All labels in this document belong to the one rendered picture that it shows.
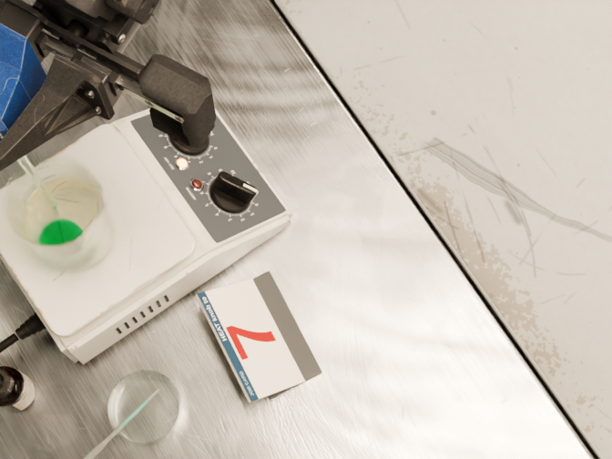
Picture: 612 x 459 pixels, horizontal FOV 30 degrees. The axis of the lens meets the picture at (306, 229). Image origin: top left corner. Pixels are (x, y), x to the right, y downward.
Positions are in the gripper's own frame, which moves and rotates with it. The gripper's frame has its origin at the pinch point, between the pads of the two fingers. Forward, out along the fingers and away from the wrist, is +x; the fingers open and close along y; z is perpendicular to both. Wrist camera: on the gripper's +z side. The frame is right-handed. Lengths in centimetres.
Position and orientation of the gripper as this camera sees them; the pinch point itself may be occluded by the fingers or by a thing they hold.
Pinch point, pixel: (19, 117)
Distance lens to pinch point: 67.4
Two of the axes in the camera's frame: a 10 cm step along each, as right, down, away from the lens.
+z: 0.1, -2.7, -9.6
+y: 8.7, 4.7, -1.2
